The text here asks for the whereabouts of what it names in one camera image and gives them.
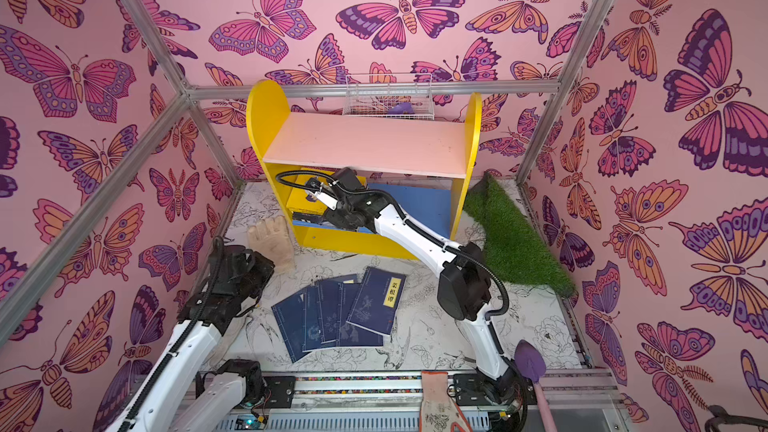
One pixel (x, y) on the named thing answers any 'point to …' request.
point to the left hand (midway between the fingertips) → (276, 254)
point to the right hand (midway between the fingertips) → (336, 196)
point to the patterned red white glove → (438, 412)
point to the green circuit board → (251, 422)
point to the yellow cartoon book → (299, 203)
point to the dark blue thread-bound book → (290, 317)
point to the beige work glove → (271, 238)
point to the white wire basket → (396, 107)
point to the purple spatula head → (529, 360)
